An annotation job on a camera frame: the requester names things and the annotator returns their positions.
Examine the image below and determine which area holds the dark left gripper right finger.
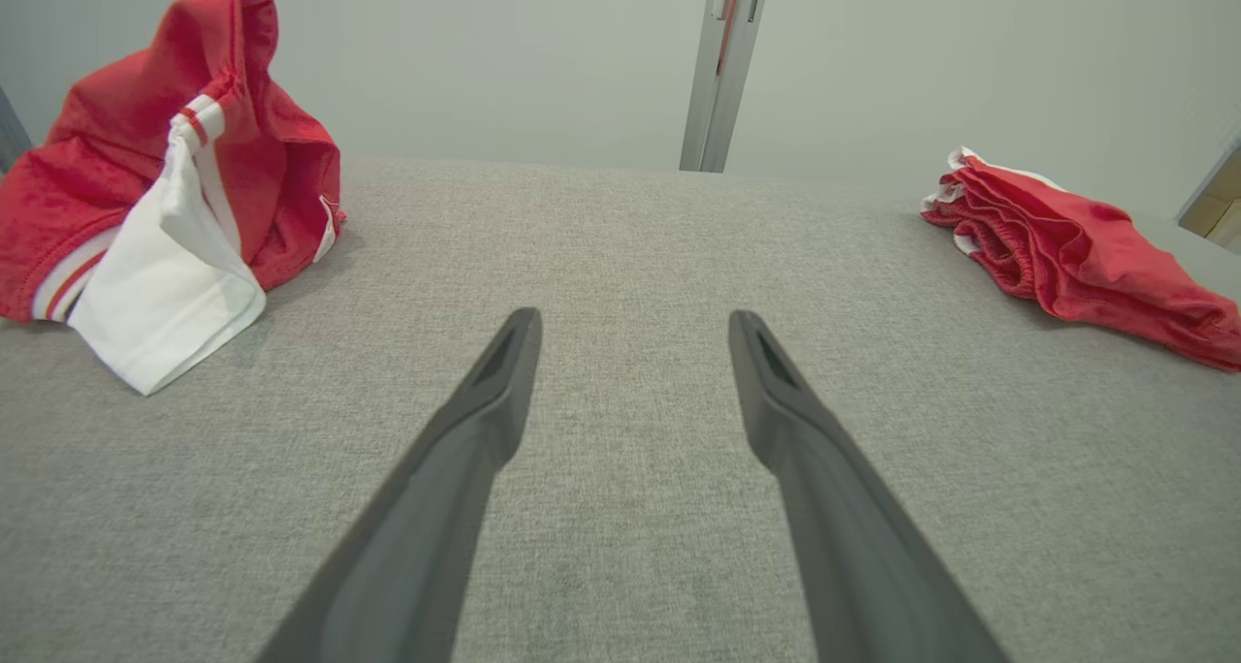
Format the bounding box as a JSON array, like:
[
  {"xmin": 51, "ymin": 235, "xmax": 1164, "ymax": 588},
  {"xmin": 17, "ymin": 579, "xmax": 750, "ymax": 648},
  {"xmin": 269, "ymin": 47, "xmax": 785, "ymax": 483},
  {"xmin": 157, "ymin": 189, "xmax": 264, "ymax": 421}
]
[{"xmin": 727, "ymin": 309, "xmax": 1009, "ymax": 663}]

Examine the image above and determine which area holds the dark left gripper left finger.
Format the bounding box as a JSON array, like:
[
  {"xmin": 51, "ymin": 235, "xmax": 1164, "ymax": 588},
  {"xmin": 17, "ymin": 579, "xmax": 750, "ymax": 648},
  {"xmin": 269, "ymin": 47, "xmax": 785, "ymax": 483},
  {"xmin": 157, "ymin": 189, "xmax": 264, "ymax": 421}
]
[{"xmin": 254, "ymin": 306, "xmax": 544, "ymax": 663}]

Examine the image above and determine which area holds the grey metal post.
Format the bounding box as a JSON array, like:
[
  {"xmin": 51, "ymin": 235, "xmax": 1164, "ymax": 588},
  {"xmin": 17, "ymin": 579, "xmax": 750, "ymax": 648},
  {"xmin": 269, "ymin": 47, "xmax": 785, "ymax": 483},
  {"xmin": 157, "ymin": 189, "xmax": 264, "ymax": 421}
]
[{"xmin": 679, "ymin": 0, "xmax": 775, "ymax": 173}]

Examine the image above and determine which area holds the folded red garment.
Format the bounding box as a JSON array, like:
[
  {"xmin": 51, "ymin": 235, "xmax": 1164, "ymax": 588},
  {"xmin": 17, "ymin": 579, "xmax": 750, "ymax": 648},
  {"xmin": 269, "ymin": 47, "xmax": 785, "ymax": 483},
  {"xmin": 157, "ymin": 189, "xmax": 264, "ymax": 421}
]
[{"xmin": 921, "ymin": 146, "xmax": 1241, "ymax": 373}]

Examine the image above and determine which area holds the red white basketball jersey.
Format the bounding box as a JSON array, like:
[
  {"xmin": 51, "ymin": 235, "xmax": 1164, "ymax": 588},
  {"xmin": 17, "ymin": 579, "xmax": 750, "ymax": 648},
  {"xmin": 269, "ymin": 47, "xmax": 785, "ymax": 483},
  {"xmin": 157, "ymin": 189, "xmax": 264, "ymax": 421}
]
[{"xmin": 0, "ymin": 0, "xmax": 345, "ymax": 395}]

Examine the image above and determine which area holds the tan cardboard box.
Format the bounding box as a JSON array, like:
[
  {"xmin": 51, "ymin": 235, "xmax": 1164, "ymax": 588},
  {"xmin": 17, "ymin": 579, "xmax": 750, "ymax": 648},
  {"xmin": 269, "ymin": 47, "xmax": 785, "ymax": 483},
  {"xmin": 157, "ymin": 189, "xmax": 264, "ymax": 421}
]
[{"xmin": 1178, "ymin": 144, "xmax": 1241, "ymax": 254}]

